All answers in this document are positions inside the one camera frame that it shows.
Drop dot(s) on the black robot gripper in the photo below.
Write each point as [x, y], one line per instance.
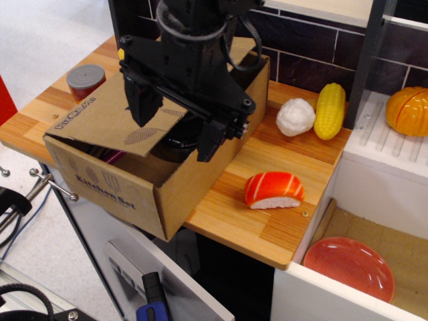
[192, 72]

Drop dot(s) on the brown cardboard kitchen set box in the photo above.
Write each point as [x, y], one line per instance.
[106, 158]

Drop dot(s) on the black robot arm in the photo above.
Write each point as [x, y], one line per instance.
[203, 18]

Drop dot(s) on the black pot inside box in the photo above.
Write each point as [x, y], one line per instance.
[180, 141]

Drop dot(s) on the red can with grey lid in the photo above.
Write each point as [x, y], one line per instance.
[83, 80]

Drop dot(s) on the salmon sushi toy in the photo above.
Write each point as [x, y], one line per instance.
[270, 190]

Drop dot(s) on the white cauliflower toy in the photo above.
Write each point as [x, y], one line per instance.
[295, 117]

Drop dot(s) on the yellow corn toy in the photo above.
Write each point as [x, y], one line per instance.
[330, 111]

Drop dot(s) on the white toy kitchen cabinet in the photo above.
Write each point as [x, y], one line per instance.
[383, 208]

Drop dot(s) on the black metal clamp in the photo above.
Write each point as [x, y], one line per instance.
[18, 205]

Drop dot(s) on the white dish drying rack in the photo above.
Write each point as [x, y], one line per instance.
[373, 140]

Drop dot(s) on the red plastic plate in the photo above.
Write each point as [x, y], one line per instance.
[354, 264]

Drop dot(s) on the orange pumpkin toy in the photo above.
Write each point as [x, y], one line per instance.
[406, 111]

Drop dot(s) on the black and blue tool handle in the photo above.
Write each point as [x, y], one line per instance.
[156, 308]

